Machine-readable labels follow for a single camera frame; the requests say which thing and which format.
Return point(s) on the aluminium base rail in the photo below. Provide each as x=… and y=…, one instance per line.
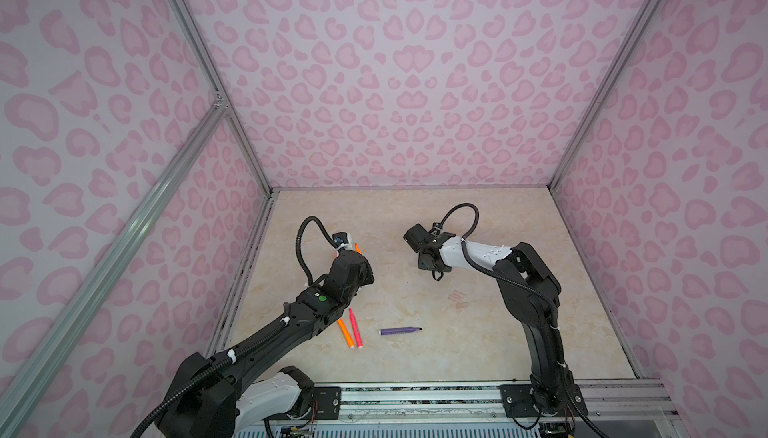
x=615, y=408

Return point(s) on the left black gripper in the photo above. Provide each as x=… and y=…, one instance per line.
x=368, y=276

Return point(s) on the diagonal aluminium frame bar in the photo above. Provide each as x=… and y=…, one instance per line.
x=36, y=375

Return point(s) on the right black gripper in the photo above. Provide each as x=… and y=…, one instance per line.
x=421, y=263

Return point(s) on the pink highlighter pen left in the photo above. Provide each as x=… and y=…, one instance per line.
x=355, y=328

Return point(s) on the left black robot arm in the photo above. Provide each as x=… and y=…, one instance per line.
x=218, y=395

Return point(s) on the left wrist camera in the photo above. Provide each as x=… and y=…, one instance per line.
x=343, y=241

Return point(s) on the purple highlighter pen right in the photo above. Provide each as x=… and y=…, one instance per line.
x=398, y=331

